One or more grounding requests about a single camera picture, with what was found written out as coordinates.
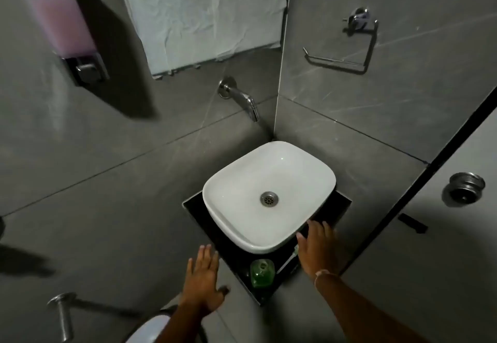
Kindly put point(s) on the person's right hand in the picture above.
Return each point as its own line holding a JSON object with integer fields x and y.
{"x": 319, "y": 253}

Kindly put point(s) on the person's left hand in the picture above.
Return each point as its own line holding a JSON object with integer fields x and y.
{"x": 202, "y": 284}

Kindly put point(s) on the person's left little finger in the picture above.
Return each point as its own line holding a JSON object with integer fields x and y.
{"x": 190, "y": 270}

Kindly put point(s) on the person's right thumb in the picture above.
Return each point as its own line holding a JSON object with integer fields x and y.
{"x": 301, "y": 241}

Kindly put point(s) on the person's left thumb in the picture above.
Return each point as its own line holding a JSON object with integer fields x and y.
{"x": 224, "y": 292}

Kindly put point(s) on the person's left middle finger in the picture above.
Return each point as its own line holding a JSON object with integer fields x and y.
{"x": 206, "y": 258}

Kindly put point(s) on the person's right middle finger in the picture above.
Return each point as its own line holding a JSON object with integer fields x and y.
{"x": 321, "y": 228}

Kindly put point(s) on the person's right forearm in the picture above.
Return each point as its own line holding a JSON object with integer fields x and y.
{"x": 365, "y": 311}

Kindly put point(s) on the person's left forearm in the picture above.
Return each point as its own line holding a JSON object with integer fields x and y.
{"x": 182, "y": 325}

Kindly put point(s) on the black sink counter slab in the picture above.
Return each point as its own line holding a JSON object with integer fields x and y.
{"x": 233, "y": 255}

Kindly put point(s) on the pale wrist thread band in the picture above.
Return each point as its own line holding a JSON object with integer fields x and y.
{"x": 323, "y": 274}

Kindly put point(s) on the green plastic bottle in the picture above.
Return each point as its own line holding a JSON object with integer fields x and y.
{"x": 262, "y": 272}

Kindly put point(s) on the steel sink drain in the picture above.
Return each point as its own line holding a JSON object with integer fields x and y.
{"x": 269, "y": 199}

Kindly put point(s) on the white toilet seat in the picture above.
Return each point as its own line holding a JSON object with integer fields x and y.
{"x": 149, "y": 331}

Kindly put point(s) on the white ceramic sink basin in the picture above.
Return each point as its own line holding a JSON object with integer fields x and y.
{"x": 248, "y": 183}

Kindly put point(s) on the black door latch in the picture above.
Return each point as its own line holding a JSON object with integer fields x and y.
{"x": 412, "y": 223}

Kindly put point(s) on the grey door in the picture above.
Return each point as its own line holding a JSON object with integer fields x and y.
{"x": 435, "y": 269}

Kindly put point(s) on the steel door knob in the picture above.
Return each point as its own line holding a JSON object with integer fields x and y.
{"x": 464, "y": 188}

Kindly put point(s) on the mirror covered with white paper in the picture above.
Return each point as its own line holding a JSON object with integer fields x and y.
{"x": 205, "y": 12}

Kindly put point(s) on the black door frame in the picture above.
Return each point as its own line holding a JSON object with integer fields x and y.
{"x": 423, "y": 177}

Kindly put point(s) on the chrome wall faucet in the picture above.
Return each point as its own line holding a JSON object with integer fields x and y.
{"x": 244, "y": 100}

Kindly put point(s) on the pink wall soap dispenser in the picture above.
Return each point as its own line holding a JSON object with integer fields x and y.
{"x": 58, "y": 20}

